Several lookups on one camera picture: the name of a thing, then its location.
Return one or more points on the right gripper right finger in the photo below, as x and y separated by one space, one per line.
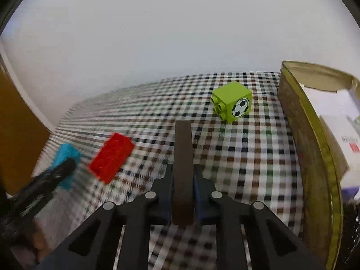
248 234

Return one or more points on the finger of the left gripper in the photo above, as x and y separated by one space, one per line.
18 211

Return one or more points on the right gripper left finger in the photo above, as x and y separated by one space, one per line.
116 236

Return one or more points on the blue toy brick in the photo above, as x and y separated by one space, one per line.
65 151

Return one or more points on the red toy brick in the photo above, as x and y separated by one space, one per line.
111 157

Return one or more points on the brown chocolate bar block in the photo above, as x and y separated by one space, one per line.
183 175

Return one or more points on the white and tan carton box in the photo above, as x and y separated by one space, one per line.
343 142

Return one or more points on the green toy brick with football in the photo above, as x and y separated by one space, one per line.
231 101

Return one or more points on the person's hand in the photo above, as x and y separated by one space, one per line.
32 248

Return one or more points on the brown wooden door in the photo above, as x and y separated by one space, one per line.
23 137

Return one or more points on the gold metal tin box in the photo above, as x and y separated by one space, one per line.
323 206

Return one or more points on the checkered tablecloth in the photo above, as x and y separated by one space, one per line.
251 159

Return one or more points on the white paper liner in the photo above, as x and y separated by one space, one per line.
341 102

